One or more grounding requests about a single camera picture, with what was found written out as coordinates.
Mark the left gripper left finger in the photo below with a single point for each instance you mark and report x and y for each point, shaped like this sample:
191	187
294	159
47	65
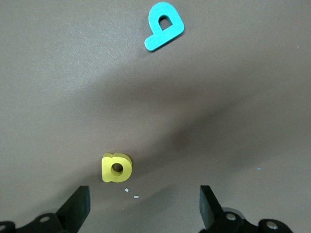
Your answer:
75	211

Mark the yellow foam letter D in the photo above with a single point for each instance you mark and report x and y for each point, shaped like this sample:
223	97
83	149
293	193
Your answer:
107	170

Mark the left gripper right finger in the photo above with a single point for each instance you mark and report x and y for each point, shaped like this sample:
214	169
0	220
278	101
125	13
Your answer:
212	216

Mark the brown table cover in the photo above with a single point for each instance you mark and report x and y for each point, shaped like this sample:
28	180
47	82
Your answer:
60	97

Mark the teal foam letter p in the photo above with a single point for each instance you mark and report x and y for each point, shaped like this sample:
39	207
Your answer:
155	38

